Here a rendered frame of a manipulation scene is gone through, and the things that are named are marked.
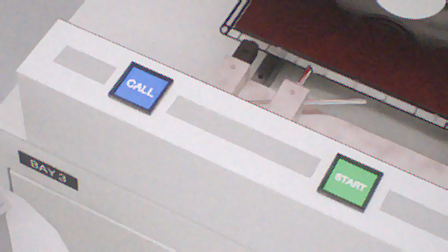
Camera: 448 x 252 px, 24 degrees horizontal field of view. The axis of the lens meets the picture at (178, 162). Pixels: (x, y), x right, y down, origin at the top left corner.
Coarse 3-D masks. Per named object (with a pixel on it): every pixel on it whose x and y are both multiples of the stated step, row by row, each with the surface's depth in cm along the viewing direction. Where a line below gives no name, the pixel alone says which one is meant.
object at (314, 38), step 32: (256, 0) 139; (288, 0) 139; (320, 0) 139; (352, 0) 139; (256, 32) 136; (288, 32) 136; (320, 32) 136; (352, 32) 136; (384, 32) 137; (416, 32) 137; (352, 64) 133; (384, 64) 134; (416, 64) 134; (416, 96) 131
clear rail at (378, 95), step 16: (224, 32) 136; (240, 32) 135; (272, 48) 134; (304, 64) 133; (320, 64) 133; (336, 80) 132; (352, 80) 131; (368, 96) 131; (384, 96) 130; (416, 112) 129; (432, 112) 129
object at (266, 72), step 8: (272, 56) 140; (264, 64) 139; (272, 64) 139; (280, 64) 141; (256, 72) 139; (264, 72) 139; (272, 72) 139; (256, 80) 138; (264, 80) 138; (272, 80) 141
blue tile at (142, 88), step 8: (136, 72) 123; (144, 72) 123; (128, 80) 123; (136, 80) 123; (144, 80) 123; (152, 80) 123; (160, 80) 123; (120, 88) 122; (128, 88) 122; (136, 88) 122; (144, 88) 122; (152, 88) 122; (160, 88) 122; (128, 96) 121; (136, 96) 121; (144, 96) 121; (152, 96) 121; (144, 104) 121
